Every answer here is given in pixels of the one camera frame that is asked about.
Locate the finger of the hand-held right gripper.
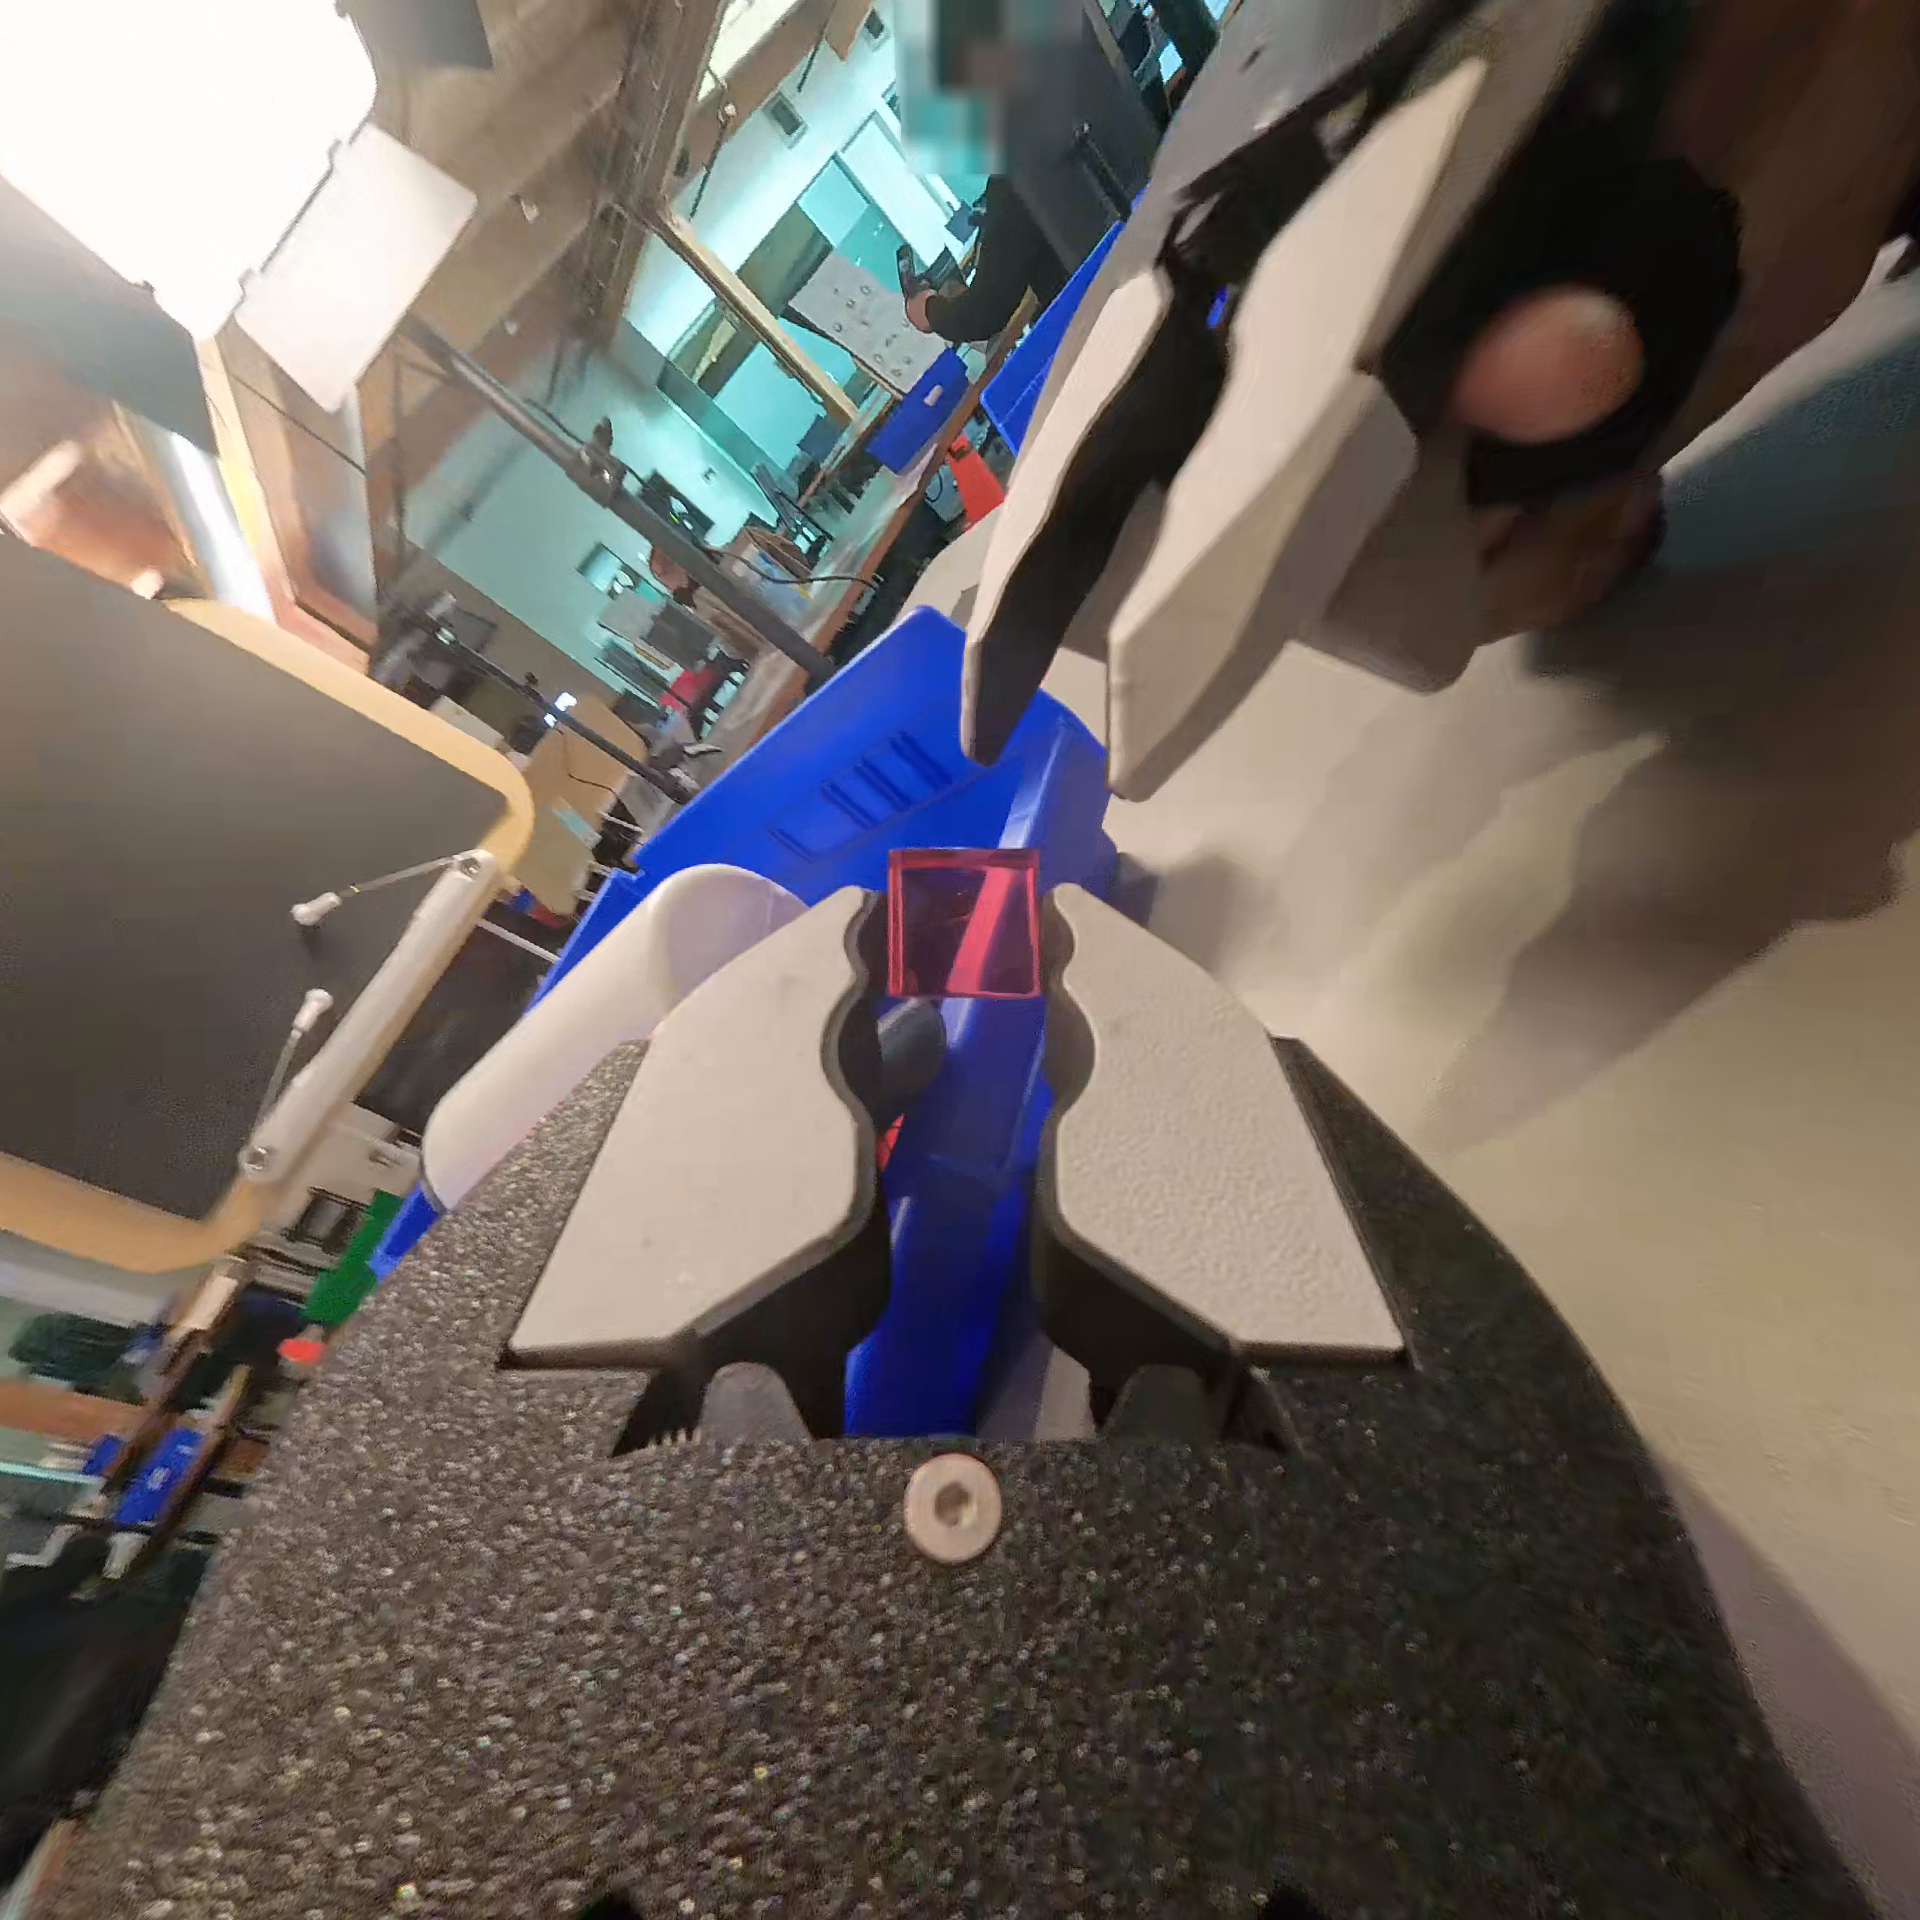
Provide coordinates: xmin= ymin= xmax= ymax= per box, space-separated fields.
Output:
xmin=960 ymin=275 xmax=1227 ymax=767
xmin=1106 ymin=60 xmax=1490 ymax=804

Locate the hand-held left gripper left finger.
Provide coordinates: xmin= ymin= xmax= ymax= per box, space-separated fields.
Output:
xmin=511 ymin=885 xmax=889 ymax=1370

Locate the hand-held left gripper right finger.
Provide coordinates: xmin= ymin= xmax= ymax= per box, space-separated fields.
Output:
xmin=1035 ymin=882 xmax=1408 ymax=1367

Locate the blue plastic bin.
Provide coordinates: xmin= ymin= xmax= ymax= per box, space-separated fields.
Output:
xmin=376 ymin=607 xmax=1127 ymax=1432
xmin=984 ymin=223 xmax=1144 ymax=452

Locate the red translucent cube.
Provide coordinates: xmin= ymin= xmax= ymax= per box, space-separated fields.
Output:
xmin=884 ymin=847 xmax=1046 ymax=999

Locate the person's right hand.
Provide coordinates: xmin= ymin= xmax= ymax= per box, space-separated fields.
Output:
xmin=1451 ymin=0 xmax=1920 ymax=635

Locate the white plastic cup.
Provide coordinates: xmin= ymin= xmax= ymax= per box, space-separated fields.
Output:
xmin=423 ymin=867 xmax=812 ymax=1208

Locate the white sign board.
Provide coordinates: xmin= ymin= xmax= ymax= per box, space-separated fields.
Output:
xmin=786 ymin=246 xmax=940 ymax=384

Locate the green plastic item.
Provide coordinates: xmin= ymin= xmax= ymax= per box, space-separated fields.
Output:
xmin=307 ymin=1190 xmax=400 ymax=1320

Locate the white light bar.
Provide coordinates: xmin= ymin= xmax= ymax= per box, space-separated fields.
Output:
xmin=240 ymin=847 xmax=500 ymax=1187

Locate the black pole stand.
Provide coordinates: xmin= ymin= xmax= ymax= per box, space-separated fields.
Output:
xmin=399 ymin=322 xmax=835 ymax=684

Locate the black board wooden rim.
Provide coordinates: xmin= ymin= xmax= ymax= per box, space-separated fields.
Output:
xmin=0 ymin=539 xmax=540 ymax=1278

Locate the LED light panel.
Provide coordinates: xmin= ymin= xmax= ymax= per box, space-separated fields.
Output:
xmin=0 ymin=0 xmax=483 ymax=414

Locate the silver ceiling duct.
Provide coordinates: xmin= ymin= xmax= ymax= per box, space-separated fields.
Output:
xmin=151 ymin=420 xmax=279 ymax=616

